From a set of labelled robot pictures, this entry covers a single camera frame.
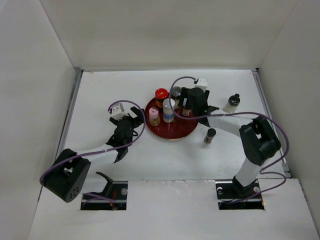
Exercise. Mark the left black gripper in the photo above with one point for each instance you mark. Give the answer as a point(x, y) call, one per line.
point(137, 121)

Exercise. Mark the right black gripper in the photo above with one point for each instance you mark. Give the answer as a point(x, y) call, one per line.
point(184, 94)

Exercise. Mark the black top grinder bottle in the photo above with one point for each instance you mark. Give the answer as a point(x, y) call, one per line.
point(175, 95)

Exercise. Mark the pink lid spice shaker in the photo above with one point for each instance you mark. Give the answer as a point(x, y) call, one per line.
point(154, 118)

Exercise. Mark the silver lid tall jar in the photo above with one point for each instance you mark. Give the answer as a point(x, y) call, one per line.
point(168, 110)

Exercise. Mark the red lid chili sauce jar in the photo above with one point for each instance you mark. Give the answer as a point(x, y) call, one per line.
point(160, 95)

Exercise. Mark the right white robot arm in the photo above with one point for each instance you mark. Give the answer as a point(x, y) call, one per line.
point(258, 139)

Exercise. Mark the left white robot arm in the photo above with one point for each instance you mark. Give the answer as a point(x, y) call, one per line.
point(67, 176)

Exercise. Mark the red round tray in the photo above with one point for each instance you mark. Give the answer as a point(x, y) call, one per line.
point(178, 129)

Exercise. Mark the black pump white bottle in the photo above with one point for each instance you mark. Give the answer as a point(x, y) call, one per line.
point(232, 104)

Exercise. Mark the small dark bottle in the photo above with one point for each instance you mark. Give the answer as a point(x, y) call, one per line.
point(211, 132)

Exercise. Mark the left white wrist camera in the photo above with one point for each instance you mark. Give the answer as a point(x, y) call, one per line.
point(117, 111)

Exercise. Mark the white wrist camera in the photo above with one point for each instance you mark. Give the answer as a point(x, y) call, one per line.
point(201, 83)
point(117, 111)

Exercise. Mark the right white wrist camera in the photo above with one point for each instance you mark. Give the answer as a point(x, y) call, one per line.
point(201, 83)

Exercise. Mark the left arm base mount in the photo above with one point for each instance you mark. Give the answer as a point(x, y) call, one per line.
point(110, 196)

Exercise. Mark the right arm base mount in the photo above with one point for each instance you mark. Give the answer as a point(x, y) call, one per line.
point(245, 199)

